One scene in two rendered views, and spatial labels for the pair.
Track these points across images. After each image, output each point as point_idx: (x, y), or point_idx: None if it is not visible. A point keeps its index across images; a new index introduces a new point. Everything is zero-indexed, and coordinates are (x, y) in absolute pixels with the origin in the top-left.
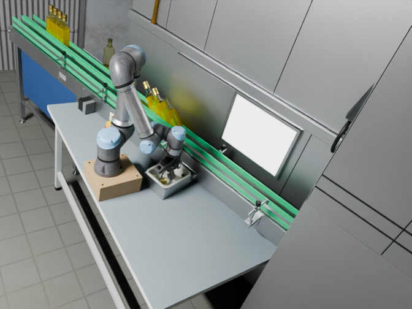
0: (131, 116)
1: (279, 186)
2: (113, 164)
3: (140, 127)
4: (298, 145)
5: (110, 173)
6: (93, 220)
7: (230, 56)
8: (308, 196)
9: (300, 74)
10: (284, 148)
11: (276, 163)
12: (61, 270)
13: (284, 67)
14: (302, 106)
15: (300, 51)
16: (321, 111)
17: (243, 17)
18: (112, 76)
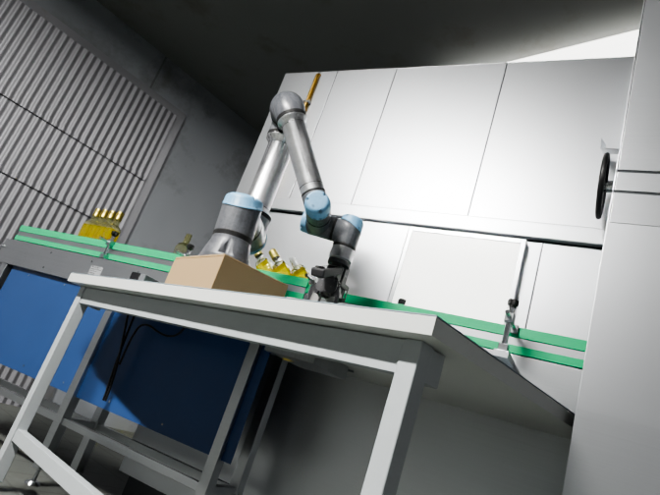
0: (299, 154)
1: None
2: (244, 244)
3: (310, 171)
4: (527, 267)
5: (236, 256)
6: None
7: (394, 195)
8: (610, 212)
9: (501, 180)
10: (508, 275)
11: (499, 304)
12: None
13: (477, 180)
14: (517, 214)
15: (495, 157)
16: (546, 209)
17: (409, 150)
18: (281, 100)
